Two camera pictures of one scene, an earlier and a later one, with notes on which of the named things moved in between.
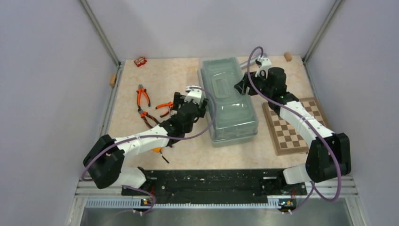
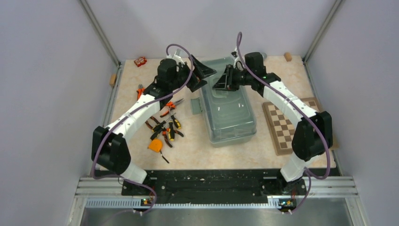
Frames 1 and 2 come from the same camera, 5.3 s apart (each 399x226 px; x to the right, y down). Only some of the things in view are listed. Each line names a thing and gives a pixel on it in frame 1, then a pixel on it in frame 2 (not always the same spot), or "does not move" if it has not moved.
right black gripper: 245,82 → 226,81
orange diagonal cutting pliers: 140,89 does not move
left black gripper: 178,100 → 201,71
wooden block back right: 288,56 does not move
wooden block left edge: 113,79 does not move
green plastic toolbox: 236,118 does not move
